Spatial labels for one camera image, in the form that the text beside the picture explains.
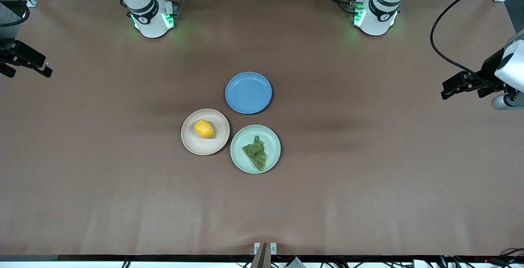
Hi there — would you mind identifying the blue plate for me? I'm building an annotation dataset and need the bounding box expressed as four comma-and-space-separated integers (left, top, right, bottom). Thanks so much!
225, 72, 273, 115

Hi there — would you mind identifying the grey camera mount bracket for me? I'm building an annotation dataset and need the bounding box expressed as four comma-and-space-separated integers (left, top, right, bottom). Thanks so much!
251, 242, 277, 268

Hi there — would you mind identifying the pale green plate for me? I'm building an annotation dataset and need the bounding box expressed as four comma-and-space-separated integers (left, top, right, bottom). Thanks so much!
230, 125, 281, 174

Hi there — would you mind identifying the green lettuce leaf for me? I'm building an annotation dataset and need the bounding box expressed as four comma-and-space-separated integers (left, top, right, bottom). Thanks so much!
242, 135, 268, 172

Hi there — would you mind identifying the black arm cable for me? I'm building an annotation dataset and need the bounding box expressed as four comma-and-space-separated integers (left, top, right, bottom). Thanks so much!
0, 0, 31, 28
429, 0, 524, 89

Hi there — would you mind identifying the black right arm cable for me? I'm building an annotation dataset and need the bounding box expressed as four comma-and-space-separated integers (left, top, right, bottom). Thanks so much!
0, 0, 31, 28

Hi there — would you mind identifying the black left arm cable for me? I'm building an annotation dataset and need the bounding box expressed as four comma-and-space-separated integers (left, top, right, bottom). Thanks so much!
429, 0, 524, 89

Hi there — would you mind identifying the beige plate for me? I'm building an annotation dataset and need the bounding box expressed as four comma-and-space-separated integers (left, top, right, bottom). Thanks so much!
181, 108, 230, 156

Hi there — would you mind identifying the yellow lemon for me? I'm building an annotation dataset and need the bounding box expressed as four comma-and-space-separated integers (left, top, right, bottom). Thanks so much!
194, 119, 215, 140

